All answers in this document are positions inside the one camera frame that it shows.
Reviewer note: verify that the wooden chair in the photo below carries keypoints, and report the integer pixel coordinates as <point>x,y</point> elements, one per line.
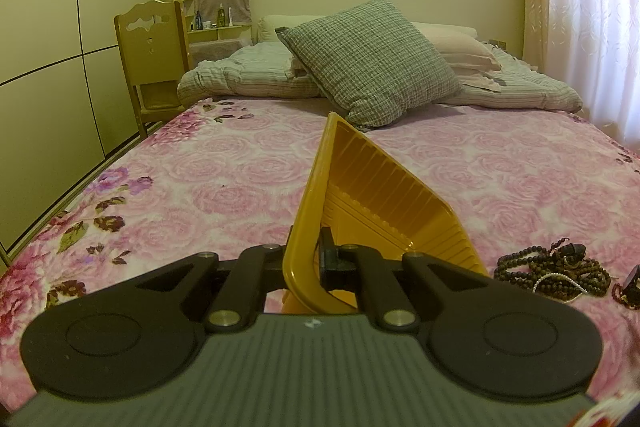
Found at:
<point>150,57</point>

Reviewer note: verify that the dark cosmetic bottle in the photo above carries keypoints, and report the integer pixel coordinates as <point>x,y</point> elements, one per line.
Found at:
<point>198,20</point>

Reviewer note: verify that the striped quilt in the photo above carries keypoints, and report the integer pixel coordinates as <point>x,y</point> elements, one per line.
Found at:
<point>250,74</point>

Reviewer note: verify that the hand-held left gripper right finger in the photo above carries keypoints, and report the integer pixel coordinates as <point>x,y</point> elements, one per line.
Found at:
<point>328,258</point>

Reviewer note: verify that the yellow dressing shelf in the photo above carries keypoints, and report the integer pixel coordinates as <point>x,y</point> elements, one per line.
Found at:
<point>215,34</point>

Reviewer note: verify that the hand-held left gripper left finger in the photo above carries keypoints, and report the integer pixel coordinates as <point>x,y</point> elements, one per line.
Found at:
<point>272,263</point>

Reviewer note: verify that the green cosmetic bottle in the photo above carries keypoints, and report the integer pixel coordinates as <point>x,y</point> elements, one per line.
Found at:
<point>220,15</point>

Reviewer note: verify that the grey checked cushion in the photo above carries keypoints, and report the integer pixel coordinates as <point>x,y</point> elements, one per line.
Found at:
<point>370,57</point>

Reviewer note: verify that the cream wardrobe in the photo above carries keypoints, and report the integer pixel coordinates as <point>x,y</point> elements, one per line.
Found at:
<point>60,57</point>

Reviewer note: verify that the white lace curtain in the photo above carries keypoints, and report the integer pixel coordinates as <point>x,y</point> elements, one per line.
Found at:
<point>590,7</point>

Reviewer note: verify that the pink floral blanket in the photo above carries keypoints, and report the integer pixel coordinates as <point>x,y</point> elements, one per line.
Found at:
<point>200,187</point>

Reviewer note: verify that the yellow plastic tray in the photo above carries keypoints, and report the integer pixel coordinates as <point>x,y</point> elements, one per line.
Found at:
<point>370,187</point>

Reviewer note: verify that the white pillow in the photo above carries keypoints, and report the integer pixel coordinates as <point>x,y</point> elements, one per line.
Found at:
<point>280,26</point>

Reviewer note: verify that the white pearl strand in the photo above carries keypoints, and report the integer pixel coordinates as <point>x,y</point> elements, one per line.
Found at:
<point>557,279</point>

